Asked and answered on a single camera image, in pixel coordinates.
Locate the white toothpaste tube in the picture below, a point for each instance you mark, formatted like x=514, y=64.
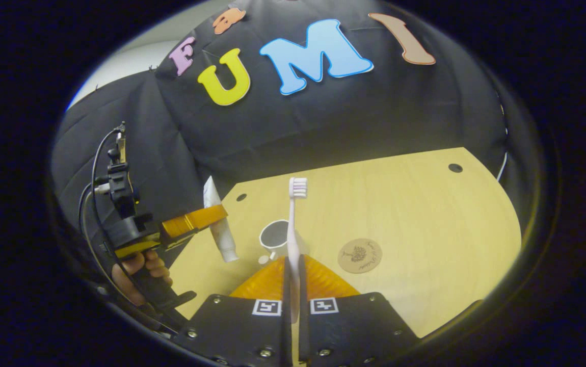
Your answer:
x=224, y=239

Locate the white cup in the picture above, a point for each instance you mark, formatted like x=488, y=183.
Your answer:
x=275, y=235

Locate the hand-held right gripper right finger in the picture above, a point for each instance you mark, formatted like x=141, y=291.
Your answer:
x=354, y=331

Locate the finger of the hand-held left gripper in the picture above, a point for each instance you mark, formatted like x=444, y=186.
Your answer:
x=191, y=221

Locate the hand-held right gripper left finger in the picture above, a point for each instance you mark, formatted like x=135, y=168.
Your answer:
x=237, y=331

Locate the black backdrop cloth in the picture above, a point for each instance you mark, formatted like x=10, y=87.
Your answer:
x=323, y=117

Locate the pink toothbrush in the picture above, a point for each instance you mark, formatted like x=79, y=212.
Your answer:
x=293, y=239

